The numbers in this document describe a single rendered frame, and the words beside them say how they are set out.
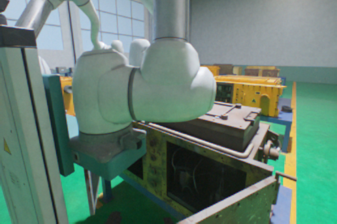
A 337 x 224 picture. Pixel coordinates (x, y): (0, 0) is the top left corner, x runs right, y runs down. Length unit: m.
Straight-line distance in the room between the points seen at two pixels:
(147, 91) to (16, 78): 0.29
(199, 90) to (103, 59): 0.25
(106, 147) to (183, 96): 0.25
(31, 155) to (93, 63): 0.27
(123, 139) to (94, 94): 0.15
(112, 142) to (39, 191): 0.22
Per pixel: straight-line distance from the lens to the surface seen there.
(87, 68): 0.44
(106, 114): 0.44
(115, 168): 0.49
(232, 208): 0.73
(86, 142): 0.50
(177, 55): 0.39
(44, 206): 0.62
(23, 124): 0.51
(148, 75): 0.40
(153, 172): 1.35
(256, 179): 0.95
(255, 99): 3.61
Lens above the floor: 1.71
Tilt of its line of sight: 13 degrees down
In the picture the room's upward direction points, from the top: straight up
